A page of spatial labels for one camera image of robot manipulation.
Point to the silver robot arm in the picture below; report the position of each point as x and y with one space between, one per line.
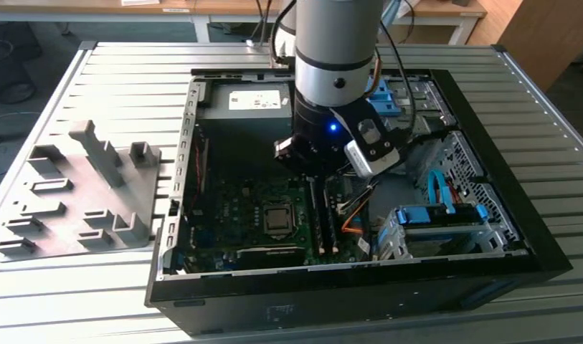
334 43

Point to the grey power supply unit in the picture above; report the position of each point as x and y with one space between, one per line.
244 118

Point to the blue plastic bay latch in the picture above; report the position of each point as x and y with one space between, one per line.
387 107

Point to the grey metal drive cage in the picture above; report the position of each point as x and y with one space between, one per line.
427 91

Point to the silver CPU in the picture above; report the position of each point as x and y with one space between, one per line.
277 219

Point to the green motherboard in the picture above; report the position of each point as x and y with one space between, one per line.
233 204

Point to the hard disk in blue carrier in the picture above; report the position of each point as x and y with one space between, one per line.
413 215

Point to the black graphics card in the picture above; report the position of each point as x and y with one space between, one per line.
272 256

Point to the grey metal disk bay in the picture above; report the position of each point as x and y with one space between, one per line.
444 232

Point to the wooden desk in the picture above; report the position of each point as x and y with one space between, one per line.
142 10

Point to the black PC case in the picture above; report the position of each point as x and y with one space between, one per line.
320 297

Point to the grey parts rack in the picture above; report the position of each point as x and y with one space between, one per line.
87 193

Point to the wooden cabinet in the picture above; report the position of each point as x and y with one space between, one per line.
550 36

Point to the camera mounting bracket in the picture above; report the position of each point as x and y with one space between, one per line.
363 114

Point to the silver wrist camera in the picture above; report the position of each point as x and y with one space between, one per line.
375 165

